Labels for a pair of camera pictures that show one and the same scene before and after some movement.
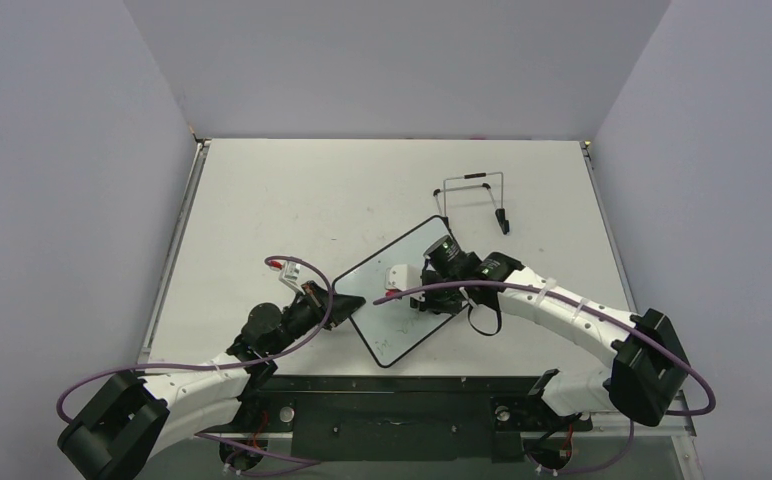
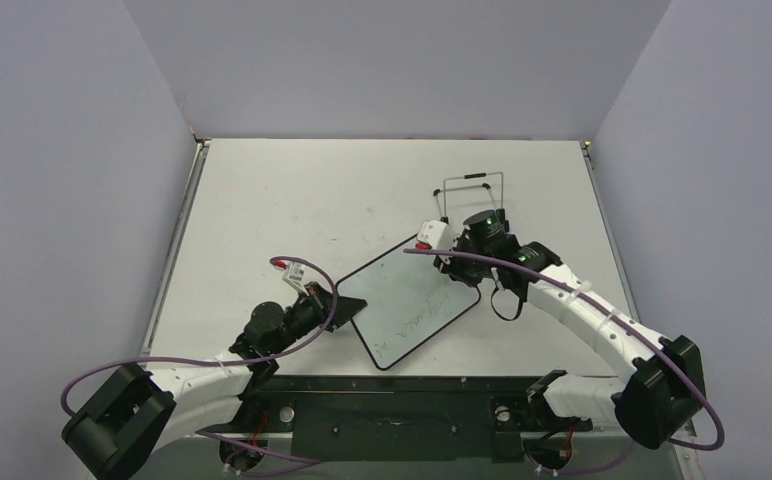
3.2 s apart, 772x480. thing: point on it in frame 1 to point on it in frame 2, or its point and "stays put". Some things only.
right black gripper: [430, 295] to [448, 258]
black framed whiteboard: [393, 329] stays put
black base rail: [400, 417] stays put
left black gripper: [341, 307] stays put
